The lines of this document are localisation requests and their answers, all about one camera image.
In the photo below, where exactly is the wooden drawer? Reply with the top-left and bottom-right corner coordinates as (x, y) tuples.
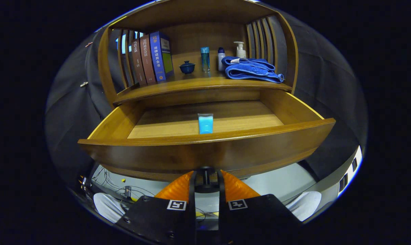
(78, 89), (336, 194)

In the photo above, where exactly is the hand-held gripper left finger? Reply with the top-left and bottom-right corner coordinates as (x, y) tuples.
(116, 170), (196, 245)

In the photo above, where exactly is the reddish brown book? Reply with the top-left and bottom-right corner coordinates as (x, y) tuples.
(140, 34), (157, 85)

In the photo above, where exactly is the thick blue book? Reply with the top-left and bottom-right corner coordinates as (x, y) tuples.
(149, 31), (174, 83)

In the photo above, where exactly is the white pump bottle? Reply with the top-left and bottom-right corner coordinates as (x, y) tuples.
(234, 41), (247, 59)

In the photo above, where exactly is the wooden cabinet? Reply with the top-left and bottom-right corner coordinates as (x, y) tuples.
(97, 0), (299, 109)

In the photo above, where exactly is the dark brown book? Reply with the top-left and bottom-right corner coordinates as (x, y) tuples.
(131, 38), (147, 86)

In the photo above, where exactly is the folded blue towel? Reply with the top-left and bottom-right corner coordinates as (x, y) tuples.
(221, 56), (285, 84)

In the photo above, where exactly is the teal clear bottle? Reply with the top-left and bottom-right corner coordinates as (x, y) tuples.
(201, 47), (210, 72)

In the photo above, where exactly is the dark blue lidded teacup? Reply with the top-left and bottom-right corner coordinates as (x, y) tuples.
(179, 61), (196, 75)

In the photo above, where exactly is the light blue tube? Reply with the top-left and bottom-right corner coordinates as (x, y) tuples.
(197, 113), (214, 134)

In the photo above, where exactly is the wooden countertop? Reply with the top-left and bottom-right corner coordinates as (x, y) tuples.
(113, 70), (293, 104)

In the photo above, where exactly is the white unit with dark slots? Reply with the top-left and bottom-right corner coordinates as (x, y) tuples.
(314, 145), (363, 205)

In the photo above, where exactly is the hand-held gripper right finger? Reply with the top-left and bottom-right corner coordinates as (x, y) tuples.
(218, 169), (303, 245)

